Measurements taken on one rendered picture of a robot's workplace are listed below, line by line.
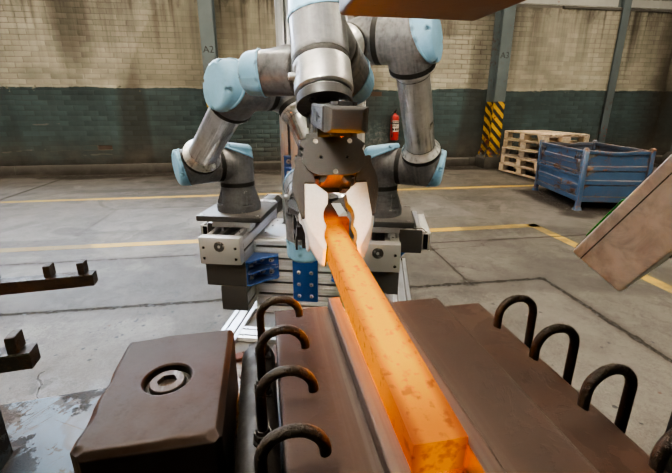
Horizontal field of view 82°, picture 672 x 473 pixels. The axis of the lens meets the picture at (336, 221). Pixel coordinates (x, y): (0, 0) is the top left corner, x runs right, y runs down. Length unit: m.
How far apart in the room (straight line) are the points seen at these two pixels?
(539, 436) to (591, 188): 5.10
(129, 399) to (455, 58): 8.01
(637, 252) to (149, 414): 0.58
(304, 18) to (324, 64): 0.07
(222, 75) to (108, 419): 0.76
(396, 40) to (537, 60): 8.07
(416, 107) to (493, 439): 0.90
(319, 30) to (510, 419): 0.44
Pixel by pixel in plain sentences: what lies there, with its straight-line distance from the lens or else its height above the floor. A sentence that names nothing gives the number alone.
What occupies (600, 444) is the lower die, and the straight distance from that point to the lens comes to 0.30.
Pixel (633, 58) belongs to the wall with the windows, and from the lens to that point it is 10.30.
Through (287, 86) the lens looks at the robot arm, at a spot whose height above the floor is 1.20.
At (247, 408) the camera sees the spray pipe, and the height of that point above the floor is 0.97.
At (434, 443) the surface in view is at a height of 1.01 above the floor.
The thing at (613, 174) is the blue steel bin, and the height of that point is 0.42.
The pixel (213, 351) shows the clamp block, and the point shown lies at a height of 0.98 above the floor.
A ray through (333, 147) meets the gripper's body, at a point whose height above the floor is 1.12.
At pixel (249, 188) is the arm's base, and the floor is 0.90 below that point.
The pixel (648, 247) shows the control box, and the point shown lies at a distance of 0.64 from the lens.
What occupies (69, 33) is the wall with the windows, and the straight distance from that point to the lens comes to 8.14.
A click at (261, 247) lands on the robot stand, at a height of 0.70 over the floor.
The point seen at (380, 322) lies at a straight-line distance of 0.30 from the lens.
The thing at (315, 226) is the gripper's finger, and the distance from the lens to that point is 0.42.
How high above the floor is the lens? 1.17
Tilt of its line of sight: 17 degrees down
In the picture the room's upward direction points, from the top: straight up
